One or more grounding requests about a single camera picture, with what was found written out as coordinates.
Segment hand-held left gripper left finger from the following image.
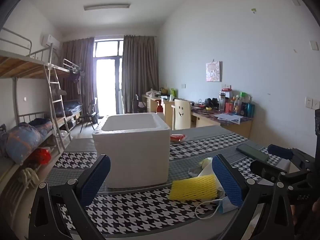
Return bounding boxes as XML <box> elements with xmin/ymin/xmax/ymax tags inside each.
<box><xmin>28</xmin><ymin>154</ymin><xmax>112</xmax><ymax>240</ymax></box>

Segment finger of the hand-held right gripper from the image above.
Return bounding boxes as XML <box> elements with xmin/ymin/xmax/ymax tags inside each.
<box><xmin>250</xmin><ymin>159</ymin><xmax>310</xmax><ymax>183</ymax></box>
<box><xmin>267</xmin><ymin>144</ymin><xmax>315</xmax><ymax>167</ymax></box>

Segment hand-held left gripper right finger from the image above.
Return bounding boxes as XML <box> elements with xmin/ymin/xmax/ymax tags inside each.
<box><xmin>211</xmin><ymin>154</ymin><xmax>295</xmax><ymax>240</ymax></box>

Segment plastic wrapper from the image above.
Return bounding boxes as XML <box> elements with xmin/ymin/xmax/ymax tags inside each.
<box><xmin>197</xmin><ymin>164</ymin><xmax>218</xmax><ymax>180</ymax></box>

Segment blue face mask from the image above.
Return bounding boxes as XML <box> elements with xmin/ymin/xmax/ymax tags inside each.
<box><xmin>194</xmin><ymin>196</ymin><xmax>238</xmax><ymax>220</ymax></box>

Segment yellow foam net sleeve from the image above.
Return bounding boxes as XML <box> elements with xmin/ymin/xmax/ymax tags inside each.
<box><xmin>168</xmin><ymin>174</ymin><xmax>218</xmax><ymax>201</ymax></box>

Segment white foam box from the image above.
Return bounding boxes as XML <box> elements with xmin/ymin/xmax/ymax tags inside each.
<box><xmin>92</xmin><ymin>112</ymin><xmax>171</xmax><ymax>189</ymax></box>

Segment dark smartphone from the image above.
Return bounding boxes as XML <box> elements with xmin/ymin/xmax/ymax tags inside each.
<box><xmin>236</xmin><ymin>143</ymin><xmax>270</xmax><ymax>162</ymax></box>

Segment wooden desk with patterned top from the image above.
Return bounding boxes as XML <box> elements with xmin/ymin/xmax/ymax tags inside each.
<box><xmin>191</xmin><ymin>106</ymin><xmax>253</xmax><ymax>139</ymax></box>

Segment houndstooth tablecloth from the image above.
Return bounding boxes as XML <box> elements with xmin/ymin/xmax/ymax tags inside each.
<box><xmin>44</xmin><ymin>126</ymin><xmax>300</xmax><ymax>240</ymax></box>

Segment red plastic bag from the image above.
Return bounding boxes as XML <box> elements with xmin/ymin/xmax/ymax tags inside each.
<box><xmin>31</xmin><ymin>147</ymin><xmax>52</xmax><ymax>165</ymax></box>

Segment printed paper sheets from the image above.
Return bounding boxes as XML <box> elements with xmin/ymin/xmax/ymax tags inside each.
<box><xmin>217</xmin><ymin>112</ymin><xmax>244</xmax><ymax>125</ymax></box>

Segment row of toiletry bottles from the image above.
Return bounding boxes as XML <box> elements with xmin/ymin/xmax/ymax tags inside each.
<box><xmin>219</xmin><ymin>85</ymin><xmax>255</xmax><ymax>117</ymax></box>

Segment black folding chair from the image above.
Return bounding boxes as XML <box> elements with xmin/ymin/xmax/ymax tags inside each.
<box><xmin>79</xmin><ymin>97</ymin><xmax>98</xmax><ymax>133</ymax></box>

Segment beige cloth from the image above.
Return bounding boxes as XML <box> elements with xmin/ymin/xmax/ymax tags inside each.
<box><xmin>20</xmin><ymin>167</ymin><xmax>39</xmax><ymax>189</ymax></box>

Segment smiley face wooden chair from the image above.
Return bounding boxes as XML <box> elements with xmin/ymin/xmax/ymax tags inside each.
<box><xmin>174</xmin><ymin>99</ymin><xmax>192</xmax><ymax>130</ymax></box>

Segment blue checked bedding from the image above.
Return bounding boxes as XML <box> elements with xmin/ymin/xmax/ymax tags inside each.
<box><xmin>56</xmin><ymin>99</ymin><xmax>83</xmax><ymax>117</ymax></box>

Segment black headphones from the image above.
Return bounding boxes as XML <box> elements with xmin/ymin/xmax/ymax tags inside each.
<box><xmin>205</xmin><ymin>97</ymin><xmax>219</xmax><ymax>109</ymax></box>

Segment blue orange quilt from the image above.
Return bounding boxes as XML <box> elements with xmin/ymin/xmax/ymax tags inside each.
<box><xmin>5</xmin><ymin>119</ymin><xmax>54</xmax><ymax>164</ymax></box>

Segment black trolley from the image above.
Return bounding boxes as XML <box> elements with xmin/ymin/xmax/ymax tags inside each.
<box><xmin>132</xmin><ymin>94</ymin><xmax>147</xmax><ymax>113</ymax></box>

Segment metal bunk bed ladder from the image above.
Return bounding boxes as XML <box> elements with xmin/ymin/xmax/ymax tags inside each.
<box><xmin>44</xmin><ymin>64</ymin><xmax>72</xmax><ymax>154</ymax></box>

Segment wooden desk with drawers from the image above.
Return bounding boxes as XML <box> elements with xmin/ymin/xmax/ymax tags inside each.
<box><xmin>142</xmin><ymin>94</ymin><xmax>195</xmax><ymax>129</ymax></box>

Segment white red pump bottle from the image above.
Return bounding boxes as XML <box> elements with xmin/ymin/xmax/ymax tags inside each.
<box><xmin>155</xmin><ymin>99</ymin><xmax>164</xmax><ymax>117</ymax></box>

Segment glass balcony door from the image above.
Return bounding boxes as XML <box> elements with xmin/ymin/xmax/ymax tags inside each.
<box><xmin>94</xmin><ymin>40</ymin><xmax>124</xmax><ymax>117</ymax></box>

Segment brown curtain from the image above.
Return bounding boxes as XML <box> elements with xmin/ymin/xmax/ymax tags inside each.
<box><xmin>122</xmin><ymin>35</ymin><xmax>159</xmax><ymax>113</ymax></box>
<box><xmin>61</xmin><ymin>37</ymin><xmax>95</xmax><ymax>117</ymax></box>

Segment metal bunk bed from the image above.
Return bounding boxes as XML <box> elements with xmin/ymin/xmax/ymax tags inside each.
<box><xmin>50</xmin><ymin>59</ymin><xmax>84</xmax><ymax>130</ymax></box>
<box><xmin>0</xmin><ymin>27</ymin><xmax>70</xmax><ymax>230</ymax></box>

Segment white air conditioner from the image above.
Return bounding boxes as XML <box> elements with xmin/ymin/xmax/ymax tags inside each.
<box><xmin>41</xmin><ymin>34</ymin><xmax>60</xmax><ymax>49</ymax></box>

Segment ceiling tube light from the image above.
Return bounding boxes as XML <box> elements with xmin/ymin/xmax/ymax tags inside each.
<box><xmin>84</xmin><ymin>3</ymin><xmax>131</xmax><ymax>11</ymax></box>

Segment pink wall picture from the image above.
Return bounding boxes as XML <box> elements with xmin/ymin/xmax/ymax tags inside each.
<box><xmin>206</xmin><ymin>61</ymin><xmax>223</xmax><ymax>82</ymax></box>

